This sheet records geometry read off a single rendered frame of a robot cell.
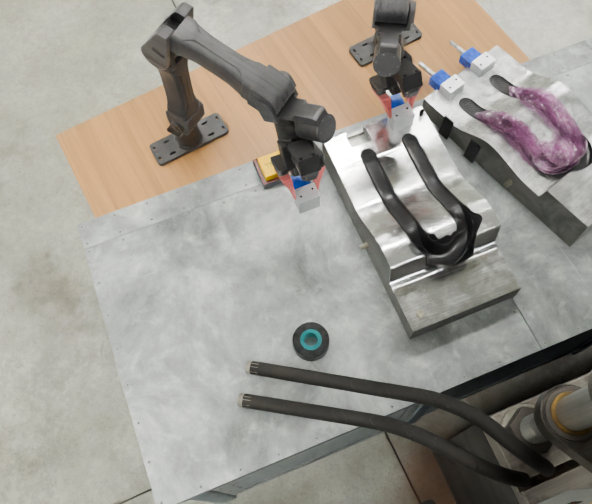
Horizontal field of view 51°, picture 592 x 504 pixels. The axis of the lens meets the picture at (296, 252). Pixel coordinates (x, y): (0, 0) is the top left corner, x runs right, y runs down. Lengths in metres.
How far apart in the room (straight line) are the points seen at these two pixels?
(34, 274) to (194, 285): 1.18
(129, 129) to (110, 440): 1.09
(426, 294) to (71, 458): 1.40
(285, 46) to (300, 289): 0.71
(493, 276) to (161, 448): 0.80
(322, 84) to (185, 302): 0.69
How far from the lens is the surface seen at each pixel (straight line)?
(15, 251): 2.62
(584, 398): 1.07
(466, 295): 1.40
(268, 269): 1.45
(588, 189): 1.53
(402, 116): 1.50
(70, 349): 2.40
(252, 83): 1.20
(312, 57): 1.78
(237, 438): 1.37
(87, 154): 1.71
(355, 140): 1.54
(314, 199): 1.35
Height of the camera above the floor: 2.15
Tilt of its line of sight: 67 degrees down
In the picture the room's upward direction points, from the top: 6 degrees counter-clockwise
